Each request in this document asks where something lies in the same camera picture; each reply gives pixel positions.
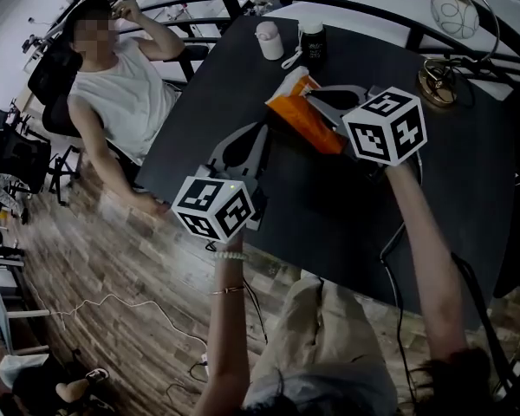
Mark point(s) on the black bottle with white cap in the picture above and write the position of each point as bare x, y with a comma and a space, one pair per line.
313, 46

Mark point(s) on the person's left forearm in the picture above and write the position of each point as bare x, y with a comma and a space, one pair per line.
225, 340

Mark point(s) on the white lidded cup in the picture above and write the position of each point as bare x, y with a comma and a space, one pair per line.
270, 41

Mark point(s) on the white metal table frame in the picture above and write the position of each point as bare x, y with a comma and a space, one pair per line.
2, 301

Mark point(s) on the person's right forearm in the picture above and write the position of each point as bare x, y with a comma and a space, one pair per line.
429, 267

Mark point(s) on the white table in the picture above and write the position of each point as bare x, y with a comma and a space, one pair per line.
381, 13

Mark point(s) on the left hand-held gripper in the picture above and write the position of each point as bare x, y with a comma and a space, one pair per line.
212, 204

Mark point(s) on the person's beige trousers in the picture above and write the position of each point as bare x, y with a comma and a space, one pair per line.
325, 345

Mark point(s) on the thin gold bangle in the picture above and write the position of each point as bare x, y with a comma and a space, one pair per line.
227, 290

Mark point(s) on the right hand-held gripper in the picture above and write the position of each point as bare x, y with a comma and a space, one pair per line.
388, 128

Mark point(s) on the glass globe lamp gold base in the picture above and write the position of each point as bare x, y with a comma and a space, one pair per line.
454, 13

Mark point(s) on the white power strip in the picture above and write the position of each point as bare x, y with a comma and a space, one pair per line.
205, 362

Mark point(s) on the black office chair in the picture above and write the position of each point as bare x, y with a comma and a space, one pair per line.
54, 89

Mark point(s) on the white tissues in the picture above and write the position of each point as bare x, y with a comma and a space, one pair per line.
292, 82

